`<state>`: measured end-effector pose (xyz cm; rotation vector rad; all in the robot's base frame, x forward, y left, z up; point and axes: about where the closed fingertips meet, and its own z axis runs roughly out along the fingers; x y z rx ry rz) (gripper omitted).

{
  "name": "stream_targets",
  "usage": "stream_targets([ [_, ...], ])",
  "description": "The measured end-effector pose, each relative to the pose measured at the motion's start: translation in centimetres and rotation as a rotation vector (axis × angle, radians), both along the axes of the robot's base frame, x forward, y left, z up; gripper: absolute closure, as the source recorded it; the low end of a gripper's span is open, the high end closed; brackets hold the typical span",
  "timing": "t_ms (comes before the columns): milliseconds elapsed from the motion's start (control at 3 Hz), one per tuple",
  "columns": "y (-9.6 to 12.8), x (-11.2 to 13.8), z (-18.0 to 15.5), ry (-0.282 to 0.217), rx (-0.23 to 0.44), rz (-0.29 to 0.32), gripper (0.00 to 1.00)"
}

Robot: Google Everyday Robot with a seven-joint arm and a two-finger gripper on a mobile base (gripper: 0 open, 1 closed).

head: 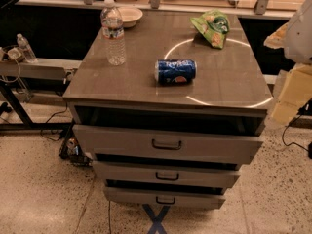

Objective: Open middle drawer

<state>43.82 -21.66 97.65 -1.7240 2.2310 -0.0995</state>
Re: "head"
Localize green chip bag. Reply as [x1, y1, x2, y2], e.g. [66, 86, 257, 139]
[190, 10, 230, 49]

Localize black floor cable right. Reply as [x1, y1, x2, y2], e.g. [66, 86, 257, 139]
[281, 104, 312, 153]

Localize grey drawer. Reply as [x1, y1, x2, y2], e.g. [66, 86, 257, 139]
[93, 161, 240, 188]
[73, 125, 263, 164]
[103, 187, 225, 209]

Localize blue tape cross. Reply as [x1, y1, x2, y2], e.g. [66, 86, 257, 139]
[142, 204, 170, 234]

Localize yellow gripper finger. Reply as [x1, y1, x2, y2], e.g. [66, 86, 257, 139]
[263, 23, 288, 49]
[271, 63, 312, 125]

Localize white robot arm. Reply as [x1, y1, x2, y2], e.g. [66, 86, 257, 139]
[264, 0, 312, 125]

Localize white bowl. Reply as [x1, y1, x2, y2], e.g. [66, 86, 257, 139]
[118, 7, 143, 28]

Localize grey bottom drawer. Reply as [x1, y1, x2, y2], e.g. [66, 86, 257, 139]
[103, 187, 225, 209]

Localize black floor cable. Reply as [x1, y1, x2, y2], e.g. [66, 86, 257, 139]
[281, 104, 312, 153]
[39, 102, 74, 142]

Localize grey side bench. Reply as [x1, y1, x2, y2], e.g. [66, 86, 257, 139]
[0, 58, 81, 81]

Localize clear plastic water bottle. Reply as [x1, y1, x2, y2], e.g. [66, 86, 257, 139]
[100, 0, 126, 65]

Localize black floor cable left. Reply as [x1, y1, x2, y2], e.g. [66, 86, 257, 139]
[39, 102, 74, 142]

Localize grey top drawer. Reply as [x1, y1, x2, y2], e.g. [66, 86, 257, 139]
[73, 125, 263, 164]

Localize blue Pepsi can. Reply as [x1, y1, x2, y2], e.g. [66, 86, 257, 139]
[155, 59, 197, 84]

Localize grey drawer cabinet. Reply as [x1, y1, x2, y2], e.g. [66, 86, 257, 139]
[63, 10, 272, 197]

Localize small water bottle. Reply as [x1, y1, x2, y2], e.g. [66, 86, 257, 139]
[17, 33, 37, 63]

